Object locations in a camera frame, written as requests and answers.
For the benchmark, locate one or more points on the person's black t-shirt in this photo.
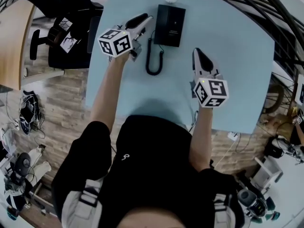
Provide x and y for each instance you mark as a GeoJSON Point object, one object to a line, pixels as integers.
{"type": "Point", "coordinates": [152, 163]}

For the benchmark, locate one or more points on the white power strip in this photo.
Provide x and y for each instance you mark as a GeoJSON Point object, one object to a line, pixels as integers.
{"type": "Point", "coordinates": [234, 135]}

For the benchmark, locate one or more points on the person's right forearm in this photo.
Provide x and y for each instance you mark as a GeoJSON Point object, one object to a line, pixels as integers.
{"type": "Point", "coordinates": [202, 139]}

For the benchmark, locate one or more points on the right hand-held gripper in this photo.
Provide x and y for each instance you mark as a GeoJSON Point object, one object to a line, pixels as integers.
{"type": "Point", "coordinates": [211, 91]}

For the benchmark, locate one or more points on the white tree picture card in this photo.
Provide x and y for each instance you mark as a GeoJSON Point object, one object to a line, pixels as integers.
{"type": "Point", "coordinates": [69, 41]}
{"type": "Point", "coordinates": [64, 24]}

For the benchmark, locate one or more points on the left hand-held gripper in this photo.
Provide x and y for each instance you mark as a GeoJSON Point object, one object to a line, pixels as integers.
{"type": "Point", "coordinates": [116, 44]}

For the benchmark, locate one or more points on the black office chair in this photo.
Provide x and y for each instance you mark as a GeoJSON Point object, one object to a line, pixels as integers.
{"type": "Point", "coordinates": [69, 6]}

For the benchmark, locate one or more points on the black box device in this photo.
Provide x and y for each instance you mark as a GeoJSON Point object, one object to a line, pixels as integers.
{"type": "Point", "coordinates": [177, 25]}

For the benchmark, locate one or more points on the wooden desk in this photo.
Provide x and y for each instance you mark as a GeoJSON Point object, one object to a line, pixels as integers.
{"type": "Point", "coordinates": [14, 44]}

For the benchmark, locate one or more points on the white open box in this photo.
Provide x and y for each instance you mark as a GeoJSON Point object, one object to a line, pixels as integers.
{"type": "Point", "coordinates": [268, 172]}

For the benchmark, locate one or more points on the person's left forearm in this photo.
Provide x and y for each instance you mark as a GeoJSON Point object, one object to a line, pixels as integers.
{"type": "Point", "coordinates": [107, 91]}

